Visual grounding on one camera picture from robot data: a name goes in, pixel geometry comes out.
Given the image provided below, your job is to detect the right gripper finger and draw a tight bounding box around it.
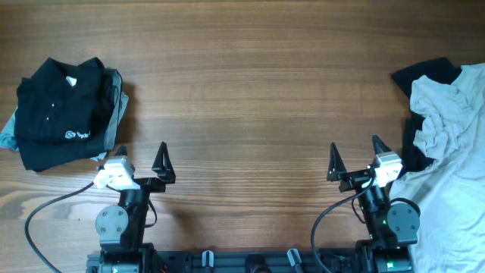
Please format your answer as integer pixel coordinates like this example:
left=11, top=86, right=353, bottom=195
left=372, top=135, right=391, bottom=154
left=327, top=143, right=347, bottom=180

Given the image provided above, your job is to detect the beige t-shirt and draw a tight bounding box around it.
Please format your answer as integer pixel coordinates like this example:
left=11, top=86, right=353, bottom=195
left=390, top=64, right=484, bottom=272

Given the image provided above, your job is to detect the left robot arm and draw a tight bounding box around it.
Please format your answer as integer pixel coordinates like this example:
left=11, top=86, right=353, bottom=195
left=86, top=143, right=176, bottom=273

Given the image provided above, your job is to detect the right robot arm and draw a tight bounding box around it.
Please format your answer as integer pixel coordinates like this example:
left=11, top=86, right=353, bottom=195
left=322, top=135, right=421, bottom=272

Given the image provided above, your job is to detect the black clothes pile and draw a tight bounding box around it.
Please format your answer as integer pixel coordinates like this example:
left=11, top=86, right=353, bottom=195
left=390, top=57, right=462, bottom=175

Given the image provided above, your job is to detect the grey folded shirt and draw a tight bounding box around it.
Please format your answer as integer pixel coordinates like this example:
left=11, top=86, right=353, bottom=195
left=104, top=68, right=129, bottom=152

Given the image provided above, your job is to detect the black folded polo shirt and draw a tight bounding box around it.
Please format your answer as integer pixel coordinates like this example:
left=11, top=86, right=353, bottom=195
left=14, top=58, right=114, bottom=172

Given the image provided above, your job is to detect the light blue folded garment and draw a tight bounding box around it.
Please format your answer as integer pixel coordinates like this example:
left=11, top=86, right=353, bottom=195
left=1, top=111, right=19, bottom=152

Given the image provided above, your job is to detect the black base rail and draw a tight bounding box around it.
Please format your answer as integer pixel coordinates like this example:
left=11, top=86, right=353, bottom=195
left=86, top=248, right=414, bottom=273

